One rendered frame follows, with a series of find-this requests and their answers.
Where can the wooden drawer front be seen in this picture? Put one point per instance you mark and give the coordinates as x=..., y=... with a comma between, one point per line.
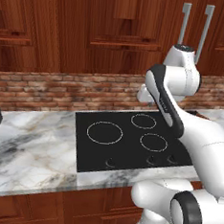
x=22, y=210
x=108, y=209

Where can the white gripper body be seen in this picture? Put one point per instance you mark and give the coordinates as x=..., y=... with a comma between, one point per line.
x=145, y=95

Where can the black hob knob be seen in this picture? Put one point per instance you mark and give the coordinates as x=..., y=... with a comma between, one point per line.
x=150, y=160
x=110, y=163
x=171, y=159

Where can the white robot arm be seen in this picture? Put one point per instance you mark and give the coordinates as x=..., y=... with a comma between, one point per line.
x=207, y=147

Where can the wooden range hood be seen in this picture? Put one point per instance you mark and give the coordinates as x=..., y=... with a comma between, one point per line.
x=124, y=28

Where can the black hob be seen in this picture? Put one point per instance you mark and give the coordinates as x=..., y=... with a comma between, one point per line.
x=129, y=157

